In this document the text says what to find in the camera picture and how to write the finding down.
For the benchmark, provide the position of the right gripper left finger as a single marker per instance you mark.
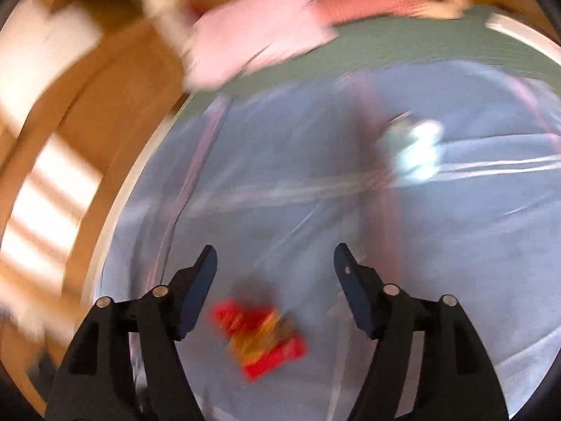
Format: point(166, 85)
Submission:
point(123, 363)

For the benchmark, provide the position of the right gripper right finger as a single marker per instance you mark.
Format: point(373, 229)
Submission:
point(429, 363)

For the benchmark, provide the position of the red snack bag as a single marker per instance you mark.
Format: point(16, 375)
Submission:
point(259, 338)

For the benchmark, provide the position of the blue striped blanket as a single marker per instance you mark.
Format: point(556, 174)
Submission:
point(276, 180)

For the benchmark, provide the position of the light blue white tissue wad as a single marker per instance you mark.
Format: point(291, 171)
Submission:
point(411, 148)

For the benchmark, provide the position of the green bed mat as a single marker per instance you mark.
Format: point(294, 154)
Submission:
point(379, 42)

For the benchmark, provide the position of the white flat tray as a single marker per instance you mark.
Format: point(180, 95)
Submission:
point(525, 34)

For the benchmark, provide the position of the white plush toy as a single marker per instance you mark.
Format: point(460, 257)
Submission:
point(173, 19)

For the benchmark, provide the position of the pink pillow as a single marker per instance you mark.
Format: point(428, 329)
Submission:
point(244, 36)

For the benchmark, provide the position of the wooden bed rail left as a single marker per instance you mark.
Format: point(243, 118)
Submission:
point(88, 90)

